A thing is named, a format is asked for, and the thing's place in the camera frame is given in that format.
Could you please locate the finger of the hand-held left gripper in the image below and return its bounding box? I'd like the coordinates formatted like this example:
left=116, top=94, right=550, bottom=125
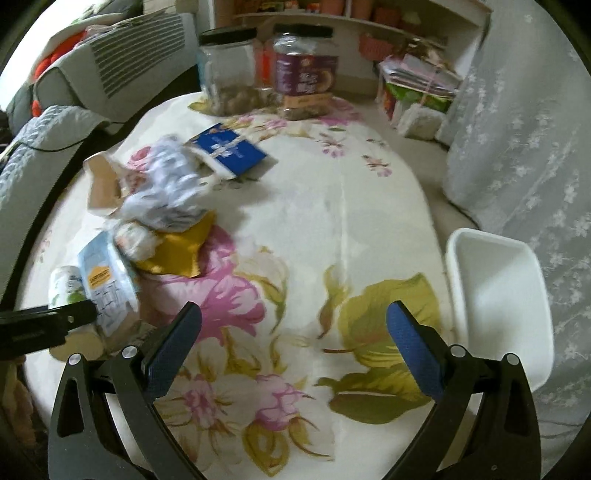
left=0, top=301, right=98, bottom=357

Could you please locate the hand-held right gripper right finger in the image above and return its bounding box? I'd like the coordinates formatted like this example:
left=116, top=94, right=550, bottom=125
left=385, top=300, right=542, bottom=480

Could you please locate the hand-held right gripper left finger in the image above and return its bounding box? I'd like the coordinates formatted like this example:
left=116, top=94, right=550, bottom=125
left=48, top=301, right=206, bottom=480

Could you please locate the small white green bottle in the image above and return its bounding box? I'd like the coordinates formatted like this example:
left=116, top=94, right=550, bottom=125
left=48, top=265, right=105, bottom=361

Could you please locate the light blue carton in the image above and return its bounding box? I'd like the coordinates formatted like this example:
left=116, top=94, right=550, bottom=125
left=78, top=231, right=141, bottom=337

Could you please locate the white plastic bin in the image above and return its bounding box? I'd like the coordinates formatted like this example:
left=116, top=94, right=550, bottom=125
left=445, top=227, right=555, bottom=393

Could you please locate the white paper bag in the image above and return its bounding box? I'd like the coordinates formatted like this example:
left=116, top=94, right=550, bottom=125
left=119, top=136, right=218, bottom=232

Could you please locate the blue white box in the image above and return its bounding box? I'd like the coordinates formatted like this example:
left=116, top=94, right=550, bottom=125
left=189, top=124, right=278, bottom=181

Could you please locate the yellow wrapper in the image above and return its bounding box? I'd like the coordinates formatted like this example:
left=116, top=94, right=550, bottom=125
left=134, top=211, right=218, bottom=278

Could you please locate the white tissue ball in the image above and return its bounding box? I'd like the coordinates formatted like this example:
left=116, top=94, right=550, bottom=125
left=113, top=222, right=158, bottom=263

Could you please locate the tan cardboard box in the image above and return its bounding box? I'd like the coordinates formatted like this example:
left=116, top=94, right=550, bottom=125
left=83, top=152, right=136, bottom=217

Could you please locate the floral table cover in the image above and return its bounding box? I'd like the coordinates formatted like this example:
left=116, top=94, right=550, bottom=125
left=21, top=90, right=462, bottom=480

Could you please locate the grey quilted cover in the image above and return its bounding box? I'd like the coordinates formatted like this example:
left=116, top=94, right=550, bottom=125
left=0, top=105, right=112, bottom=296

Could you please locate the white fluffy bag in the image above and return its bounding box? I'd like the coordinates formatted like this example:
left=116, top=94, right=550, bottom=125
left=397, top=102, right=448, bottom=140

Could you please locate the white embroidered curtain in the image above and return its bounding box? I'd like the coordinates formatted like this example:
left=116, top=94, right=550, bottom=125
left=441, top=0, right=591, bottom=462

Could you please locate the red cloth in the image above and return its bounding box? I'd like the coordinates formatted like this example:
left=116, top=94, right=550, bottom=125
left=31, top=28, right=93, bottom=116

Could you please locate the stack of papers and books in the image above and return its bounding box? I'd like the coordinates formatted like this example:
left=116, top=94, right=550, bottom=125
left=376, top=39, right=463, bottom=121

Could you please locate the clear jar with black lid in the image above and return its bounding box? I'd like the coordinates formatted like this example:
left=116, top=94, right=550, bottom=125
left=198, top=27, right=274, bottom=116

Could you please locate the purple label jar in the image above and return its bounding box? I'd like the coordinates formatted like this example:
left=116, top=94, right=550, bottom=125
left=270, top=24, right=341, bottom=121

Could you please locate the pink basket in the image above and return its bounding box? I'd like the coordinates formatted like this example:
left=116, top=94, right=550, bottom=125
left=359, top=33, right=399, bottom=62

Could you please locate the white bookshelf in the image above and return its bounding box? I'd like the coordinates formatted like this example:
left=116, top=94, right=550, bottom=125
left=210, top=0, right=490, bottom=144

